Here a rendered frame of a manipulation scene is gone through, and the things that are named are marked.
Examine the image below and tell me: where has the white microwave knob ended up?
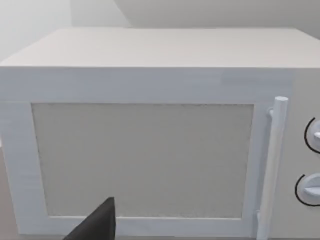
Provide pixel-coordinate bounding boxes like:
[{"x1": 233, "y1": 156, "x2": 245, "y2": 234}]
[
  {"x1": 294, "y1": 173, "x2": 320, "y2": 208},
  {"x1": 303, "y1": 117, "x2": 320, "y2": 154}
]

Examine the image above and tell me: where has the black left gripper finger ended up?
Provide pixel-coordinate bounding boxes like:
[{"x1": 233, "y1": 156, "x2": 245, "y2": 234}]
[{"x1": 62, "y1": 196, "x2": 117, "y2": 240}]

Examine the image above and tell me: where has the pale microwave door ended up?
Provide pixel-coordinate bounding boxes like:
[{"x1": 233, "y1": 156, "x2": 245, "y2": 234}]
[{"x1": 0, "y1": 66, "x2": 295, "y2": 238}]

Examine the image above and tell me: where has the pale microwave oven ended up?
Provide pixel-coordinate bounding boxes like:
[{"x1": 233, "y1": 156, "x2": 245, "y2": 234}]
[{"x1": 0, "y1": 27, "x2": 320, "y2": 240}]

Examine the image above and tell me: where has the white microwave door handle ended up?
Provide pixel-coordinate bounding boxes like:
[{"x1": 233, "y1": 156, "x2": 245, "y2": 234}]
[{"x1": 254, "y1": 95, "x2": 289, "y2": 240}]

